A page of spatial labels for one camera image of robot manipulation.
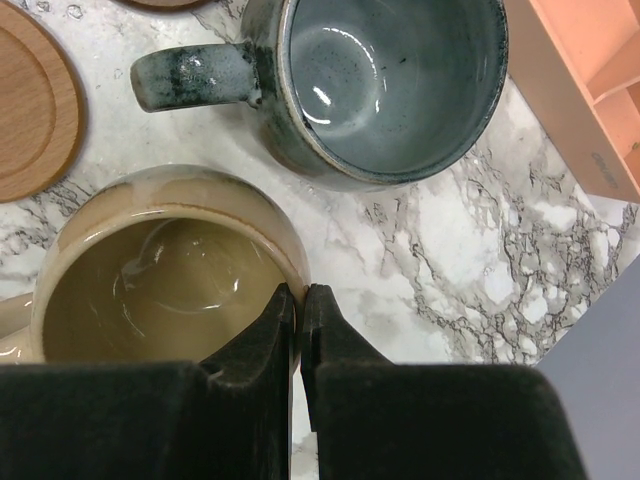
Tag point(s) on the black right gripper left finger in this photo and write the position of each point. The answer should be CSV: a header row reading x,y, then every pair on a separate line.
x,y
226,417

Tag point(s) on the grey mug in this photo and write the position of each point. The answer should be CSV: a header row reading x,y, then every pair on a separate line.
x,y
352,95

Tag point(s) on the dark walnut coaster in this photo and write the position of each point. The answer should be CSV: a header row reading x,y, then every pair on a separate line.
x,y
165,4

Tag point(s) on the peach plastic file organizer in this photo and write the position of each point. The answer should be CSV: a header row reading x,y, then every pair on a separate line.
x,y
577,65

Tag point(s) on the tan mug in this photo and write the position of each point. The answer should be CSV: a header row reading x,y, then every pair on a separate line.
x,y
168,263

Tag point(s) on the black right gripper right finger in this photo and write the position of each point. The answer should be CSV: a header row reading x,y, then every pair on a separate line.
x,y
375,419

